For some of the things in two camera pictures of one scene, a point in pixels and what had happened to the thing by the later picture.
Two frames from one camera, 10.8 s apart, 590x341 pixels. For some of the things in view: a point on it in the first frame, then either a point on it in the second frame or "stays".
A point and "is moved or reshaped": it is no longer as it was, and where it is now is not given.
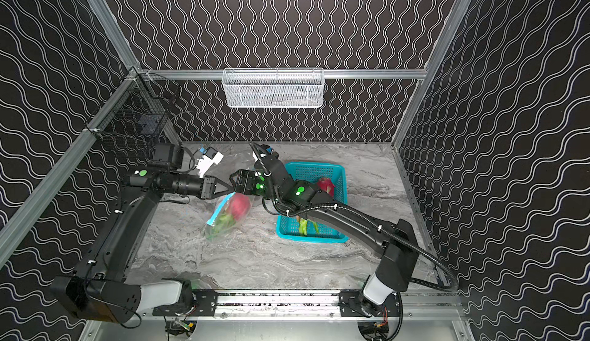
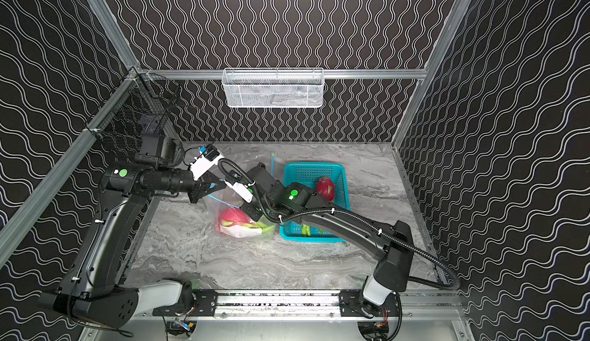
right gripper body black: (253, 185) → (253, 210)
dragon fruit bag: (325, 184) stays
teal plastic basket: (287, 226) stays
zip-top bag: (228, 216) is moved or reshaped
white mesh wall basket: (273, 87) stays
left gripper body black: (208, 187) stays
